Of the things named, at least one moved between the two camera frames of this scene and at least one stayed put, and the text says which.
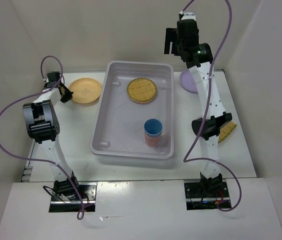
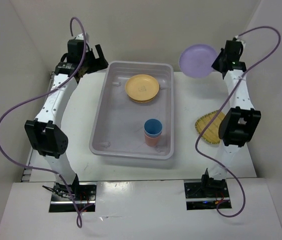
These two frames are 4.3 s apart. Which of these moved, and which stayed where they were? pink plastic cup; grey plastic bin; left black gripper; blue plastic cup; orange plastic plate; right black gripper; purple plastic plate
Moved: purple plastic plate; orange plastic plate; left black gripper; right black gripper
Stayed: grey plastic bin; pink plastic cup; blue plastic cup
